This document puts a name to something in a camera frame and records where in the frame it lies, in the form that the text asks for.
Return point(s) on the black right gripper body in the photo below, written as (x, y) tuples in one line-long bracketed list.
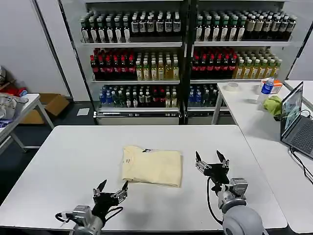
[(217, 173)]

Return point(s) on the cream shirt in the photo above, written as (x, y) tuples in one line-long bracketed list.
[(154, 166)]

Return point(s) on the shelf with bottles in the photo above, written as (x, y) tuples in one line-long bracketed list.
[(137, 61), (232, 54)]

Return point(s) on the green cloth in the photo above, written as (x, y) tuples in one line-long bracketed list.
[(272, 106)]

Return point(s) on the white side table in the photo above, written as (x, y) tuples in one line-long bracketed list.
[(249, 122)]

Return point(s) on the cardboard box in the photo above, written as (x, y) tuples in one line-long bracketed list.
[(52, 105)]

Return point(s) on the grey cluttered table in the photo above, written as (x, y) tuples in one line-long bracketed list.
[(29, 107)]

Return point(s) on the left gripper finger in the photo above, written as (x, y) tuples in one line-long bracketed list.
[(121, 193), (100, 188)]

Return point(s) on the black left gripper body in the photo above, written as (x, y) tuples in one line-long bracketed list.
[(105, 203)]

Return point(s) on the red fabric item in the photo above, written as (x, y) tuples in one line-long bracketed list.
[(14, 91)]

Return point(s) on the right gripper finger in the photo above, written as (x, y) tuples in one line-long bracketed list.
[(201, 164), (223, 160)]

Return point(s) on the clear water bottle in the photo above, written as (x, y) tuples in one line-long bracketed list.
[(266, 93)]

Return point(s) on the grey cloth bundle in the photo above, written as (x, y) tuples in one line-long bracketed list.
[(11, 104)]

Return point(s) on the white tape roll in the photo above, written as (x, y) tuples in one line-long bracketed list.
[(232, 86)]

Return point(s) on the black laptop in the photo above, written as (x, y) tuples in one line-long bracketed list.
[(298, 132)]

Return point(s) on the orange white snack bag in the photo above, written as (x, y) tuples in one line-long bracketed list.
[(277, 85)]

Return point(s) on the white paper sheet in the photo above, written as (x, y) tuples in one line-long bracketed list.
[(83, 112)]

